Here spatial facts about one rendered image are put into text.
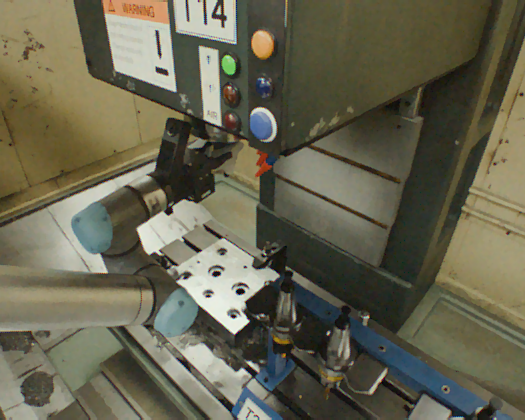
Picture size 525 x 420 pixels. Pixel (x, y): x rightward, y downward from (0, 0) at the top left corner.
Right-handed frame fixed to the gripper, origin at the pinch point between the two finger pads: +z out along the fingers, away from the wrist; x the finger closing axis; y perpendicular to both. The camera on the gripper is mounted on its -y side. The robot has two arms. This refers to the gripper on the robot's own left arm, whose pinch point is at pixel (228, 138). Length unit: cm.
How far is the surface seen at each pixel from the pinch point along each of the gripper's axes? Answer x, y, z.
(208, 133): 2.9, -5.4, -8.1
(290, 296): 28.2, 13.2, -17.3
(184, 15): 16.0, -29.1, -21.3
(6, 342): -64, 73, -54
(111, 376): -21, 67, -38
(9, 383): -48, 73, -60
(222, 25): 22.1, -28.7, -21.8
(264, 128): 28.6, -19.8, -23.7
